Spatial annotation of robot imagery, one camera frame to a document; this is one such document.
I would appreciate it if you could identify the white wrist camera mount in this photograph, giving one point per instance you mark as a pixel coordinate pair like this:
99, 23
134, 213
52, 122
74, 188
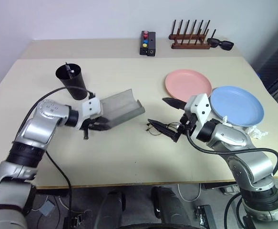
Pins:
200, 105
92, 107

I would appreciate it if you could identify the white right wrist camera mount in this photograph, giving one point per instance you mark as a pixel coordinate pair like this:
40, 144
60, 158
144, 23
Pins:
200, 105

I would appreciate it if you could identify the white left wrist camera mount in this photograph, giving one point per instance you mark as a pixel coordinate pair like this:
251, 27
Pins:
92, 107

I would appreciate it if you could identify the black box with coloured buttons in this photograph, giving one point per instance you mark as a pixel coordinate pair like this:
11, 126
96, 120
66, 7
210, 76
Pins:
144, 44

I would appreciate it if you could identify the black floor device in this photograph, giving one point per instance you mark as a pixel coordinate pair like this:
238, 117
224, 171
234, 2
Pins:
78, 219
205, 215

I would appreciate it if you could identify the grey glasses case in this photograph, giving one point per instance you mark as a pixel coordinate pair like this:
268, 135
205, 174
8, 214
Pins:
122, 107

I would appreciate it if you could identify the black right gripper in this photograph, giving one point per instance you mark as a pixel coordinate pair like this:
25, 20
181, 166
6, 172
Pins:
187, 122

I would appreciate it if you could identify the blue plate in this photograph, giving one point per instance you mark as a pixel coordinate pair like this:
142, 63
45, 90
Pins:
236, 105

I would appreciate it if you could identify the dark rounded shape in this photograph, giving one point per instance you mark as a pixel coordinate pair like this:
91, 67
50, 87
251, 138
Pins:
111, 210
169, 207

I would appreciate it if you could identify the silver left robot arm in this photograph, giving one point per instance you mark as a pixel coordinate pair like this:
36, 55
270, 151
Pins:
41, 124

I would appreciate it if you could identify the crumpled white tissue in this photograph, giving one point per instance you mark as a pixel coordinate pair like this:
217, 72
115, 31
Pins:
255, 132

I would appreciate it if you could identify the pink plate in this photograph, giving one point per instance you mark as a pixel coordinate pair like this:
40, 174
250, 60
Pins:
186, 82

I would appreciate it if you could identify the brown wooden dish rack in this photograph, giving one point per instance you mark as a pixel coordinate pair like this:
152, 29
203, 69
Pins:
188, 44

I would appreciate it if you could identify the black textured background object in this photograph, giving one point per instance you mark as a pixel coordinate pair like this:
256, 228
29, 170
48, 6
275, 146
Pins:
277, 62

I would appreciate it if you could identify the black sunglasses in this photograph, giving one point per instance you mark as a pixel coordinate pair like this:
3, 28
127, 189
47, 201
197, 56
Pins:
221, 44

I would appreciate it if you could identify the black marker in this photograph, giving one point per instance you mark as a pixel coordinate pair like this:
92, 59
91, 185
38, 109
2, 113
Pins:
69, 70

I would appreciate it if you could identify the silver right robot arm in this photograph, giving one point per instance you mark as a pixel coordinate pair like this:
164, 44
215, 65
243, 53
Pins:
236, 139

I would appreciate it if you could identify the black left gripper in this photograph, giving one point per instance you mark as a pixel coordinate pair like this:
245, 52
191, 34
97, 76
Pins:
90, 121

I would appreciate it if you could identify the small grey floor box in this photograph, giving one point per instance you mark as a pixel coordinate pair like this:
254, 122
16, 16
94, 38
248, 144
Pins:
47, 208

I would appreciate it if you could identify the black plastic cup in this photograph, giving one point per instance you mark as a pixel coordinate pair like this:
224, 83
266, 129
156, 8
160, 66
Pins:
74, 83

